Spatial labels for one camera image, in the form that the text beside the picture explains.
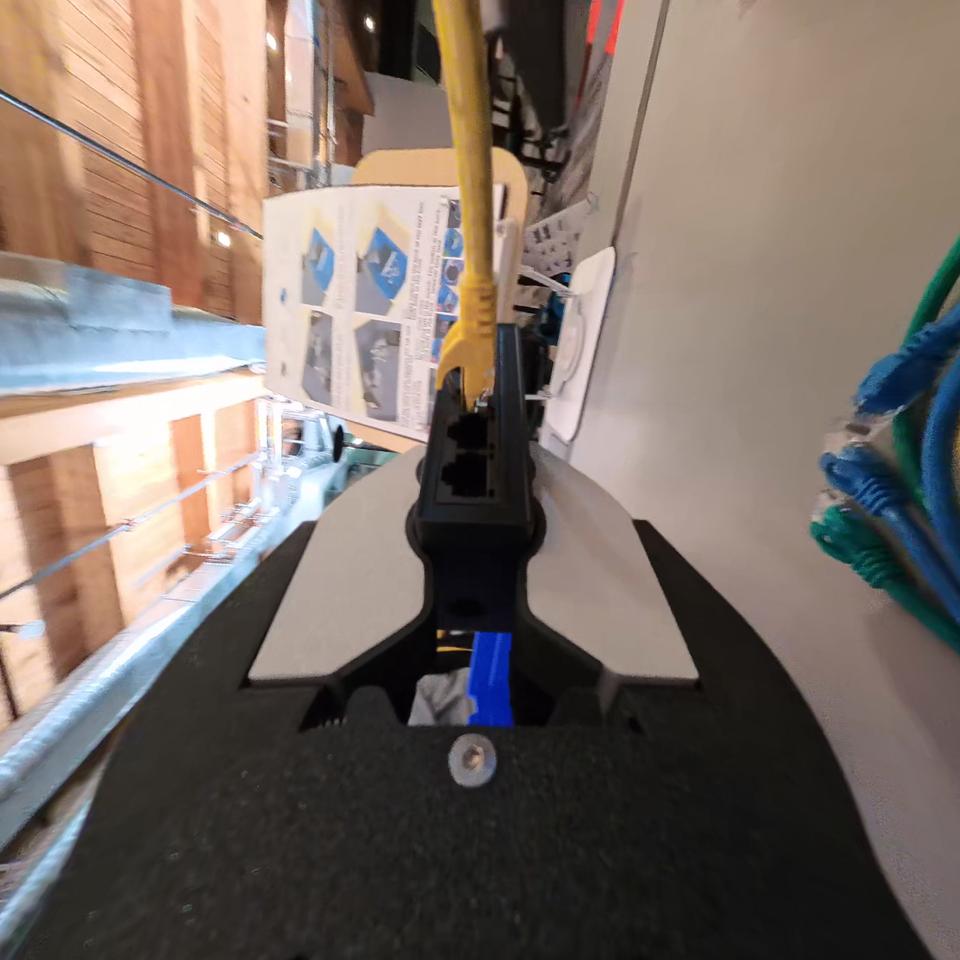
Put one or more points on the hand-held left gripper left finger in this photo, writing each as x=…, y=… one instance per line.
x=345, y=592

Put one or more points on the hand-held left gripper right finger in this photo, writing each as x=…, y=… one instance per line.
x=607, y=592

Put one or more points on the blue plastic bin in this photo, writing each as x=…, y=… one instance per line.
x=491, y=675

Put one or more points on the black network switch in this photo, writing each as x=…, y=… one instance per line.
x=472, y=525

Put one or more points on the printed instruction sheet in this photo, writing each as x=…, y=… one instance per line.
x=352, y=300

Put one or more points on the white black-marked strip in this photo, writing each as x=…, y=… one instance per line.
x=559, y=240

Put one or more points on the orange safety cone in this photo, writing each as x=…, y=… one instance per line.
x=604, y=22

